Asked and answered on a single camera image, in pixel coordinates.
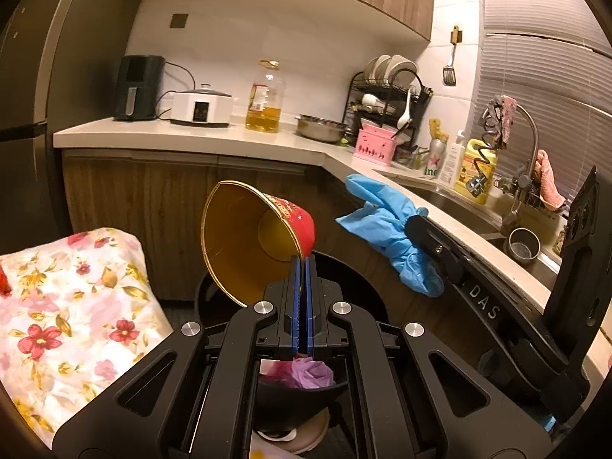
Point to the red crumpled plastic wrapper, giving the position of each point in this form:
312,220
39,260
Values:
5,288

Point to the dark grey refrigerator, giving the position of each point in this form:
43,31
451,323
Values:
59,65

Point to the steel cup in sink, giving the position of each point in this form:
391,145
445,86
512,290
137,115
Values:
523,246

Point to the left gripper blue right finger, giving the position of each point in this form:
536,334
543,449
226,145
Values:
309,305

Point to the floral tablecloth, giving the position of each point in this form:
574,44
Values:
81,314

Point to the steel bowl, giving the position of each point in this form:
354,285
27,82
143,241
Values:
318,129

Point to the black trash bin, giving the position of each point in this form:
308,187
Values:
277,408

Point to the window blinds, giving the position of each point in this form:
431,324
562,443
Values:
552,57

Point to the white soap bottle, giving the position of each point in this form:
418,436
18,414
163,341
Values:
454,155

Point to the blue rubber glove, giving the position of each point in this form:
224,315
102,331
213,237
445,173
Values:
381,223

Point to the hanging metal spatula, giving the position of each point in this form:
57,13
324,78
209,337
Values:
449,72

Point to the white rice cooker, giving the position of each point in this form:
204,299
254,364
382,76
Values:
204,107

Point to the chrome kitchen faucet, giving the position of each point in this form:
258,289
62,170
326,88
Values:
508,127

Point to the dark wall socket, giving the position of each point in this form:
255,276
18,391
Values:
178,20

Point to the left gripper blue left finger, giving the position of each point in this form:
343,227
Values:
295,296

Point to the white ladle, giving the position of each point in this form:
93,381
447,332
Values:
406,117

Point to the pink utensil basket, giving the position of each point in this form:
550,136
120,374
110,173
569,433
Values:
376,144

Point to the red gold paper cup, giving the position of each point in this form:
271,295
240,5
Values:
248,239

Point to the black air fryer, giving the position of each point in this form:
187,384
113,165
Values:
137,87

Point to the black dish rack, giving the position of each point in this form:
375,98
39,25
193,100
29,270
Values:
378,94

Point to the cooking oil bottle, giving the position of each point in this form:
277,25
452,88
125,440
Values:
266,98

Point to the pink hanging cloth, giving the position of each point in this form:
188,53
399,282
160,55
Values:
543,174

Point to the purple glove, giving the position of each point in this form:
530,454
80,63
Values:
299,373

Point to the green white can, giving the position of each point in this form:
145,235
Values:
435,155

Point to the wooden lower cabinet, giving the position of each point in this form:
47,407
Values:
159,197

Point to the yellow detergent bottle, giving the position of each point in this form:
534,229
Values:
477,160

